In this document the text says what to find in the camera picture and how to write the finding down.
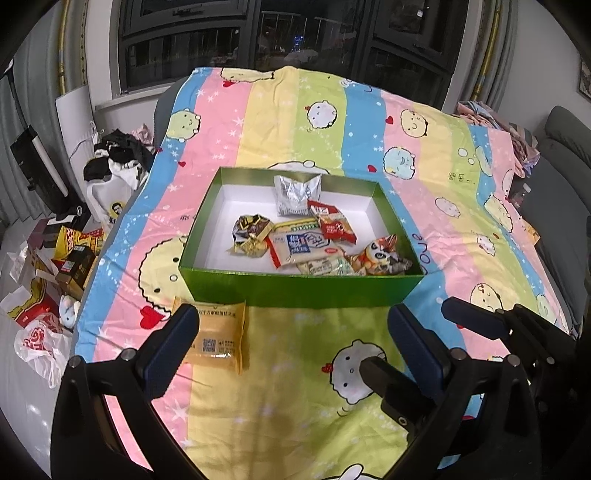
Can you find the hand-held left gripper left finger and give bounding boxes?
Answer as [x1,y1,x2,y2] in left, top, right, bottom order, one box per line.
[50,303,201,480]

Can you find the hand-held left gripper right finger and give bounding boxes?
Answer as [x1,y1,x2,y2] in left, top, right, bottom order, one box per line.
[388,304,541,480]

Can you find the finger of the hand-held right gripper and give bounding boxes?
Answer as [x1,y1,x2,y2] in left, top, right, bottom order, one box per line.
[441,298,509,343]
[360,357,435,428]

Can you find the orange-yellow snack packet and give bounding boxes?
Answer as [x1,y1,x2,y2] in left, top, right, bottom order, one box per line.
[173,298,250,376]

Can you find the orange-brown snack packet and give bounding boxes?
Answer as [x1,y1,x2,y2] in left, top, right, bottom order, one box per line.
[348,234,413,277]

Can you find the small cream snack packet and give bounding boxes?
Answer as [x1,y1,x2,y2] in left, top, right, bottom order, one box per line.
[297,257,357,278]

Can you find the green cardboard box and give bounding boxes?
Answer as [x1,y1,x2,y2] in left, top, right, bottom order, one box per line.
[178,167,426,309]

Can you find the gold crinkled snack packet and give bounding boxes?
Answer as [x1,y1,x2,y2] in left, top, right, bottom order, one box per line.
[231,213,274,256]

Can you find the red snack packet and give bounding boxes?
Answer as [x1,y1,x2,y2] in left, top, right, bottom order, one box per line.
[307,200,359,244]

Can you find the white and blue snack packet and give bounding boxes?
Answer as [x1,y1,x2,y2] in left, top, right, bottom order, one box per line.
[268,230,348,269]

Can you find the pale yellow snack packet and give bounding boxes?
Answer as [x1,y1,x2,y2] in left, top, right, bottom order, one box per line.
[272,218,320,237]

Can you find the silver snack packet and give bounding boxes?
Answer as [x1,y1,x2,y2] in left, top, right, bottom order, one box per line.
[272,174,322,217]

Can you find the small plush toy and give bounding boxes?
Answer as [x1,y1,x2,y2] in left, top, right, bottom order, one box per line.
[59,295,82,329]

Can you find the black carton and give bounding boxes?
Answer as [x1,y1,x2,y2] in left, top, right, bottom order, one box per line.
[54,246,99,292]

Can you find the white plastic bag red print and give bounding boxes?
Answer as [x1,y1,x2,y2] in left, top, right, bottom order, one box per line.
[13,318,75,389]

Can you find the yellow cardboard box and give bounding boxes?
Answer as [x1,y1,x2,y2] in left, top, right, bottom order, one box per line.
[54,225,108,265]

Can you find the yellow and red open carton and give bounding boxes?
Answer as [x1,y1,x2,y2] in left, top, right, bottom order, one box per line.
[2,267,66,325]

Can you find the white bag with face print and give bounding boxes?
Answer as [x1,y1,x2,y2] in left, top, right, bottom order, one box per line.
[87,179,140,232]

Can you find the grey sofa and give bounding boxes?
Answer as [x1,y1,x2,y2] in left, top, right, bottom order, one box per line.
[518,105,591,334]

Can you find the pink patterned clothes pile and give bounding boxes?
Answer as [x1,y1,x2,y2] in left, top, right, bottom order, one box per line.
[455,98,542,179]

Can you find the dark clothes pile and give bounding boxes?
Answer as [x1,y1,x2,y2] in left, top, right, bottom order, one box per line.
[83,128,156,191]

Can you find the black upright vacuum cleaner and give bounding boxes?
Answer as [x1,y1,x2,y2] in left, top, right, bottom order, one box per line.
[0,59,71,219]

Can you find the striped cartoon printed blanket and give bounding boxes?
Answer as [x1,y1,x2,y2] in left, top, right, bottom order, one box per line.
[74,65,571,480]

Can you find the white cylinder appliance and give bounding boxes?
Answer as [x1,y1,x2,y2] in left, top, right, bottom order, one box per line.
[55,84,101,145]

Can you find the grey curtain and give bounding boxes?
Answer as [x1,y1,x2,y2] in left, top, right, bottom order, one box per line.
[471,0,525,116]
[9,0,88,153]

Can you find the dark window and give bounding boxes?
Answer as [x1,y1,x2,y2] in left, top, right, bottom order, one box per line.
[117,0,468,94]

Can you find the grey padded bed frame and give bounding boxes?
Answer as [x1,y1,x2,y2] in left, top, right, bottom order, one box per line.
[153,78,186,154]

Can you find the yellow wall pipe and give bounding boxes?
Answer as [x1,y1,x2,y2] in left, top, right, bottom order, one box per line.
[56,0,71,93]

